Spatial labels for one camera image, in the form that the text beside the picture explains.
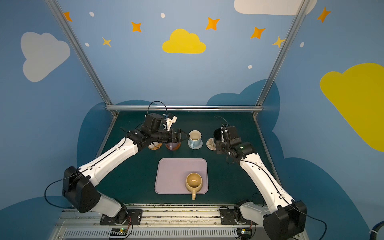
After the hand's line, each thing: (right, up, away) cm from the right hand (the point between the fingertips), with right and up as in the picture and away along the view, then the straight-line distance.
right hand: (221, 143), depth 80 cm
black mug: (-2, +5, +1) cm, 5 cm away
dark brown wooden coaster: (-29, -6, +18) cm, 35 cm away
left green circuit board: (-53, -44, -7) cm, 69 cm away
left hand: (-20, +5, -3) cm, 21 cm away
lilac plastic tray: (-28, -19, +9) cm, 35 cm away
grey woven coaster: (-11, -4, +22) cm, 25 cm away
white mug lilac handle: (-29, -3, +14) cm, 32 cm away
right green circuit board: (+10, -44, -7) cm, 45 cm away
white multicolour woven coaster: (-3, -4, +24) cm, 24 cm away
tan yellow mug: (-15, -24, +5) cm, 28 cm away
